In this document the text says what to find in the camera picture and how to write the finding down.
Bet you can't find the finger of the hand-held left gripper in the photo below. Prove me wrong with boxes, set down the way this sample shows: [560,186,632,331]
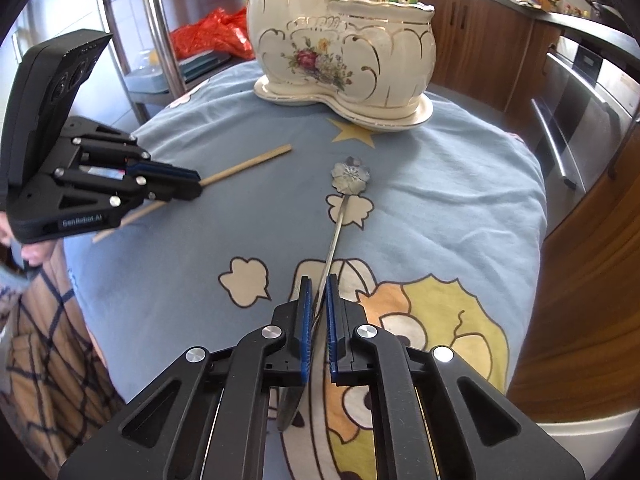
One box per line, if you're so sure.
[70,131,202,183]
[52,166,205,210]

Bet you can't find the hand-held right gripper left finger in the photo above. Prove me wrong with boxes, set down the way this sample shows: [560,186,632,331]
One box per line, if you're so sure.
[57,276,315,480]

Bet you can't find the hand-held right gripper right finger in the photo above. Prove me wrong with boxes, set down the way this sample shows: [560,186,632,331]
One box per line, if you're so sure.
[324,272,583,480]

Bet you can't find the wooden chopstick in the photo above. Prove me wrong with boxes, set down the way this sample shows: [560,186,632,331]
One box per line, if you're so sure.
[91,143,293,244]

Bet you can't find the silver spoon with flower handle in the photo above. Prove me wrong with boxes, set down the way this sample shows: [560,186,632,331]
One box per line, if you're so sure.
[276,156,372,434]

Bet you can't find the cream floral ceramic utensil holder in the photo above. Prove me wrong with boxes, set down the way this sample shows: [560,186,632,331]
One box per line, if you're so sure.
[245,0,437,134]

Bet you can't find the person's left hand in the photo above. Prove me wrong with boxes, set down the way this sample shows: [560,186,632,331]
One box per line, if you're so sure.
[0,210,55,269]

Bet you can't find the teal flat tray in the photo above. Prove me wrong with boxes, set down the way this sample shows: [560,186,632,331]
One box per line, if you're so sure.
[177,52,235,84]

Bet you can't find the chrome metal rack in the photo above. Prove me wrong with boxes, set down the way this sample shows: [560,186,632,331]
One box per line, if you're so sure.
[92,0,238,126]

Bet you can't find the red plastic bag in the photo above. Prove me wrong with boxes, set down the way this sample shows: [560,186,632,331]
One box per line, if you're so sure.
[169,7,257,61]

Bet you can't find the blue cartoon printed cloth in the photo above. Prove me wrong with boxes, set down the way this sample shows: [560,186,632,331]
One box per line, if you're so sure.
[62,57,547,480]

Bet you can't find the plaid trousers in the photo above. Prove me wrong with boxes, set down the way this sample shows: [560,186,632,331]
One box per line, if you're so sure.
[0,260,127,473]

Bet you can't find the wooden kitchen cabinet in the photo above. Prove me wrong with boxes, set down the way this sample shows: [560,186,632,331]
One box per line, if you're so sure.
[425,0,566,111]

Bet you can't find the stainless steel oven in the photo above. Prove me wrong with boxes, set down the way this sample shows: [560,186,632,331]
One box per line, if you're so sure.
[530,35,640,196]

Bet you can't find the dark kitchen countertop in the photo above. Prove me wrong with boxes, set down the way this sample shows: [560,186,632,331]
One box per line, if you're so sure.
[430,0,640,61]

